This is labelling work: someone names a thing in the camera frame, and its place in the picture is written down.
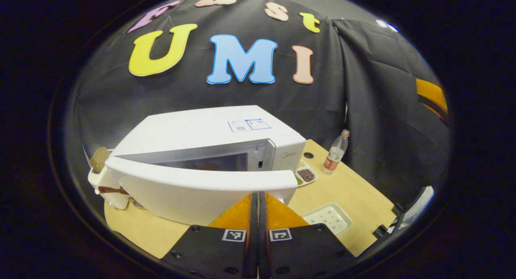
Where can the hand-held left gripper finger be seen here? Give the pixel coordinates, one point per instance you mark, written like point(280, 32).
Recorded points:
point(263, 238)
point(253, 230)

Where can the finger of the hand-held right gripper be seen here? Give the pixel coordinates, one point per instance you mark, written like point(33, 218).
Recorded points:
point(433, 109)
point(431, 91)

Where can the white microwave oven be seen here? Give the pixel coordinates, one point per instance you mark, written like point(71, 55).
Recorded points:
point(181, 130)

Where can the white food tray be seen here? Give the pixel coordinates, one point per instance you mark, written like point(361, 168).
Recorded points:
point(326, 218)

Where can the divided dish of grains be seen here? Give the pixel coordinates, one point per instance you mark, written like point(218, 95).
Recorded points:
point(306, 175)

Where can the ceiling light panel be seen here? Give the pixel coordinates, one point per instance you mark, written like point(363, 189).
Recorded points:
point(387, 26)

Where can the plastic bottle with red label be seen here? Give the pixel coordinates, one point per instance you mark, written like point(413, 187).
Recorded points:
point(334, 154)

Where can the white toaster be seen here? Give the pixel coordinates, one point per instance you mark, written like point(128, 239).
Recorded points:
point(109, 190)

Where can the black backdrop cloth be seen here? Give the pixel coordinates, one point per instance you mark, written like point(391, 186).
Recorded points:
point(100, 97)

